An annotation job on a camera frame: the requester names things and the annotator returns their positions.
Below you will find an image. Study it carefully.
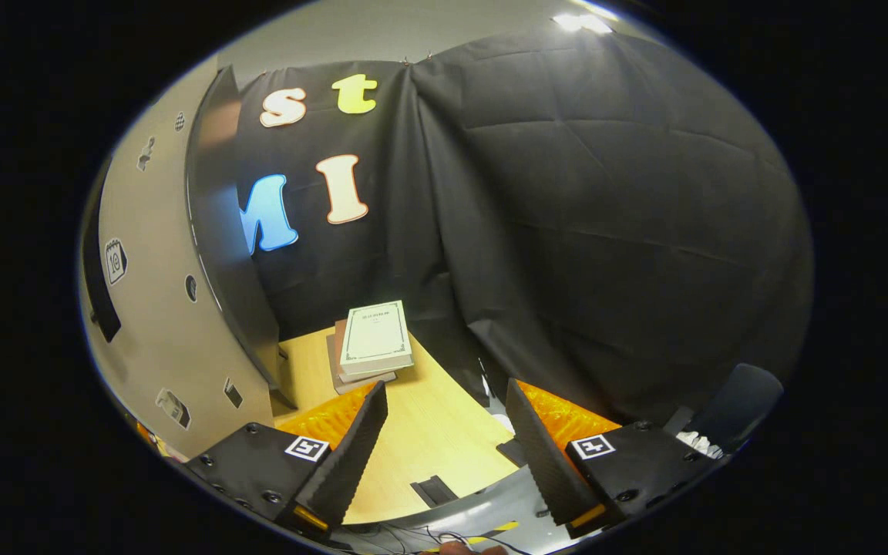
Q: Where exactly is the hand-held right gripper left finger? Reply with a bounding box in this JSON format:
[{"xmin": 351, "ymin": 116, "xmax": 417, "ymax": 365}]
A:
[{"xmin": 186, "ymin": 380, "xmax": 389, "ymax": 537}]

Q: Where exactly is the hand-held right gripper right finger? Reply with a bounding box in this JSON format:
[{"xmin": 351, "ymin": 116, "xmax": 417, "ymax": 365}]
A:
[{"xmin": 506, "ymin": 378, "xmax": 726, "ymax": 539}]

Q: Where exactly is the grey cabinet door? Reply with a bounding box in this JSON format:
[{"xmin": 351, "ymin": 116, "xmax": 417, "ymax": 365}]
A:
[{"xmin": 78, "ymin": 55, "xmax": 275, "ymax": 461}]

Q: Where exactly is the brown book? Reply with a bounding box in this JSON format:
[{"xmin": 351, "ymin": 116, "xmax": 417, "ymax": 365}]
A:
[
  {"xmin": 334, "ymin": 318, "xmax": 399, "ymax": 384},
  {"xmin": 326, "ymin": 333, "xmax": 397, "ymax": 395}
]

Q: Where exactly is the white green-bordered book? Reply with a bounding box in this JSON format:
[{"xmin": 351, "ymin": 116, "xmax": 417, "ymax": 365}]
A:
[{"xmin": 338, "ymin": 301, "xmax": 414, "ymax": 376}]

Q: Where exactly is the white crumpled paper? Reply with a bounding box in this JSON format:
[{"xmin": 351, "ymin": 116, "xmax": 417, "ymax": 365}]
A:
[{"xmin": 675, "ymin": 430, "xmax": 724, "ymax": 460}]

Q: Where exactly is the black office chair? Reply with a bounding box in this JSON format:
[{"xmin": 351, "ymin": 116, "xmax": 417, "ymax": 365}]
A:
[{"xmin": 664, "ymin": 362, "xmax": 785, "ymax": 456}]

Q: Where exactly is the black backdrop cloth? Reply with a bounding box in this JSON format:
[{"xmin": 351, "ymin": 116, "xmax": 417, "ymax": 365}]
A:
[{"xmin": 236, "ymin": 23, "xmax": 815, "ymax": 425}]

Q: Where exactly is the black table bracket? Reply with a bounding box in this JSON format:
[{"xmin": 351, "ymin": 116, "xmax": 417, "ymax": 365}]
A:
[{"xmin": 411, "ymin": 476, "xmax": 460, "ymax": 508}]

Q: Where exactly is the black cable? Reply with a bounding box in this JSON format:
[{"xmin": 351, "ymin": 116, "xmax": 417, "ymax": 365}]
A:
[{"xmin": 371, "ymin": 524, "xmax": 537, "ymax": 554}]

